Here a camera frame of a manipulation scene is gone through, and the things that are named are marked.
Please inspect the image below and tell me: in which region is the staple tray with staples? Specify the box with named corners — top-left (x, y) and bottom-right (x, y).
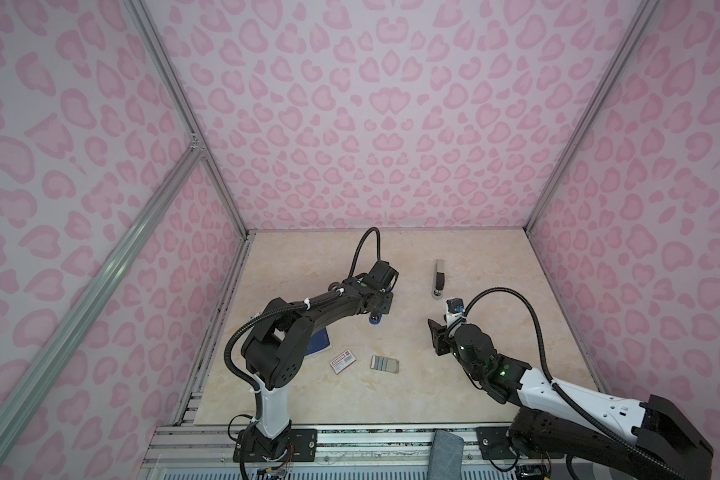
top-left (370, 355), bottom-right (400, 374)

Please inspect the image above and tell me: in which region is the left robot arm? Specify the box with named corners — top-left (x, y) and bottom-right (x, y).
top-left (224, 260), bottom-right (399, 440)

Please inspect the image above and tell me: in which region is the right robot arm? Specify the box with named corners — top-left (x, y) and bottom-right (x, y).
top-left (427, 320), bottom-right (714, 479)

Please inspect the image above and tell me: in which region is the blue book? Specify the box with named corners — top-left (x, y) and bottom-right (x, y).
top-left (305, 328), bottom-right (330, 356)

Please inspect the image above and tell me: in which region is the grey foam block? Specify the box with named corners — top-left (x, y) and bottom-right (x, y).
top-left (426, 430), bottom-right (464, 480)

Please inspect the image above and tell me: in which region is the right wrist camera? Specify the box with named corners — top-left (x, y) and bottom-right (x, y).
top-left (445, 298), bottom-right (465, 327)

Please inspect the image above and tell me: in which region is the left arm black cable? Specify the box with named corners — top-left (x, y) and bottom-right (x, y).
top-left (223, 226), bottom-right (382, 394)

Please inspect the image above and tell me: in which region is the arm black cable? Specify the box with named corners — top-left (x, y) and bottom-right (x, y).
top-left (458, 286), bottom-right (691, 480)
top-left (223, 226), bottom-right (382, 394)

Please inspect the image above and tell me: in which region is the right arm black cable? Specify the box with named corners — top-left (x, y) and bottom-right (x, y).
top-left (458, 286), bottom-right (691, 480)

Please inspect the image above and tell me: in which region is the aluminium corner frame post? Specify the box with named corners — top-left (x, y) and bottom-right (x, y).
top-left (524, 0), bottom-right (663, 238)

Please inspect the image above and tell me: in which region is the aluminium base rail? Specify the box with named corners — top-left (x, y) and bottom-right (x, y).
top-left (134, 421), bottom-right (667, 480)

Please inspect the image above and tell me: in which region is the left aluminium frame beam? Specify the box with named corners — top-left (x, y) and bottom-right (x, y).
top-left (0, 146), bottom-right (203, 467)

